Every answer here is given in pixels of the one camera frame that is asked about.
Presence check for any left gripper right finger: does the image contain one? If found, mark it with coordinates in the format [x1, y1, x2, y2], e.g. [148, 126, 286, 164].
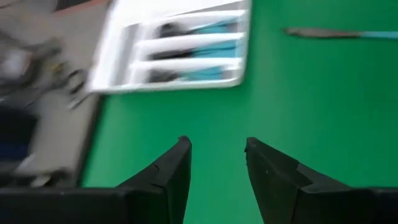
[244, 137, 398, 224]

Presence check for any white cutlery tray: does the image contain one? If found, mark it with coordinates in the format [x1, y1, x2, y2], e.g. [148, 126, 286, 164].
[86, 0, 252, 94]

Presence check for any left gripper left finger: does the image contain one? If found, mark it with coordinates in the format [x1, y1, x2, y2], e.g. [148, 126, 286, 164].
[0, 135, 193, 224]

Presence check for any blue-handled spoon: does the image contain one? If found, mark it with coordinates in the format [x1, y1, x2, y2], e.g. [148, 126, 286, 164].
[149, 42, 239, 60]

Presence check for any blue-handled fork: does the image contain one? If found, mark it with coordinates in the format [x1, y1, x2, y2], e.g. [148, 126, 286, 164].
[147, 67, 226, 83]

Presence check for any blue-handled knife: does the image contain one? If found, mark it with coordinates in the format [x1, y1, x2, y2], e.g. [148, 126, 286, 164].
[282, 27, 398, 40]
[157, 21, 240, 37]

